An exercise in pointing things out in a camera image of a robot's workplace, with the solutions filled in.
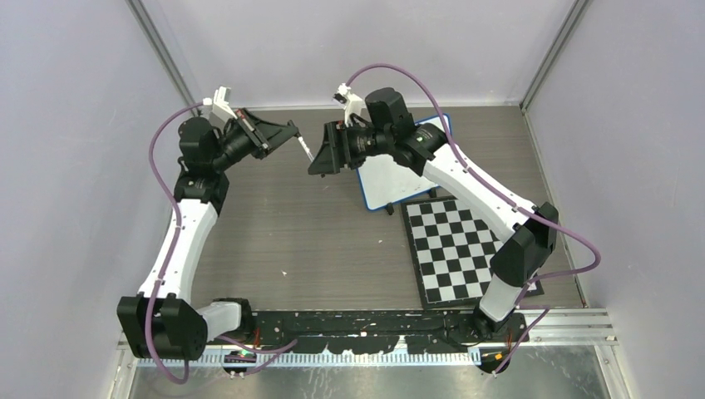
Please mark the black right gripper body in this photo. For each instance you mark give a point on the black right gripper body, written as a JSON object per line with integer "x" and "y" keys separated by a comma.
{"x": 359, "y": 145}

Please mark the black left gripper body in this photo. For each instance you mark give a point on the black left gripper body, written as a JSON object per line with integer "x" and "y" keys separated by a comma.
{"x": 258, "y": 148}

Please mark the black white marker pen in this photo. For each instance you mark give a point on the black white marker pen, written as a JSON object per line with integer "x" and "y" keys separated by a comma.
{"x": 305, "y": 148}

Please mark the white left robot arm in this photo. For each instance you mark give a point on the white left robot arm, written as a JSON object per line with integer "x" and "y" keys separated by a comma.
{"x": 160, "y": 321}

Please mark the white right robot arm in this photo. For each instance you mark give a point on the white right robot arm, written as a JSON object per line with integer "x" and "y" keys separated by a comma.
{"x": 381, "y": 124}

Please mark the blue framed whiteboard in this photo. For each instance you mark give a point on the blue framed whiteboard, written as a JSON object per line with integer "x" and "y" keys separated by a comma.
{"x": 383, "y": 181}

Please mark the black white checkerboard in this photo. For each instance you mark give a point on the black white checkerboard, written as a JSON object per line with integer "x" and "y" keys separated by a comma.
{"x": 450, "y": 249}

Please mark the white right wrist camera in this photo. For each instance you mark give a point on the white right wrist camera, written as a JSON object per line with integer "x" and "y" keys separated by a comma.
{"x": 351, "y": 103}

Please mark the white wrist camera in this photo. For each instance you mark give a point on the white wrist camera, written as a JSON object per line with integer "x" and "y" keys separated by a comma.
{"x": 217, "y": 107}
{"x": 351, "y": 103}

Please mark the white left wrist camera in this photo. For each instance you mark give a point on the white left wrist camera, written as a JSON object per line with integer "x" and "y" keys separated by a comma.
{"x": 217, "y": 107}

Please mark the aluminium left frame post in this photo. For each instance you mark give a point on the aluminium left frame post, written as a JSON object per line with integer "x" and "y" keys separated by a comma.
{"x": 153, "y": 22}

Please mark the aluminium frame post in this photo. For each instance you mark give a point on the aluminium frame post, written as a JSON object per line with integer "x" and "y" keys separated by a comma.
{"x": 153, "y": 22}
{"x": 567, "y": 27}

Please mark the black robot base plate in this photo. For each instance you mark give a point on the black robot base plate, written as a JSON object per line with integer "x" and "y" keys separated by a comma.
{"x": 370, "y": 332}

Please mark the aluminium right frame post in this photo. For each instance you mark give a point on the aluminium right frame post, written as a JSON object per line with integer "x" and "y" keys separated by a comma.
{"x": 567, "y": 27}

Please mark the aluminium front frame rail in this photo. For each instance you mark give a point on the aluminium front frame rail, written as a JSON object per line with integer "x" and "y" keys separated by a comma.
{"x": 559, "y": 327}

